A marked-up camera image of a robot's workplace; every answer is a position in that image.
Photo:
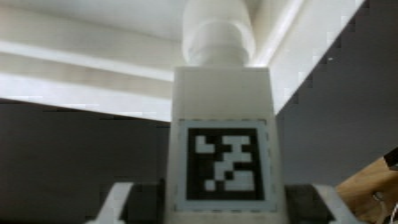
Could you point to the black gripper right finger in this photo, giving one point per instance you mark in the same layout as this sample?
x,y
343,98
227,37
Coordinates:
x,y
316,206

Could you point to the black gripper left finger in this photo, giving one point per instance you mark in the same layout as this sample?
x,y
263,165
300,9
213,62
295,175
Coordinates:
x,y
131,204

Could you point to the white table leg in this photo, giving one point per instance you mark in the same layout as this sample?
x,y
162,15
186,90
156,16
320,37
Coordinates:
x,y
224,186

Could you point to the white square tabletop tray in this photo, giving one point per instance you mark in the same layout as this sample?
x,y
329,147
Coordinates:
x,y
91,50

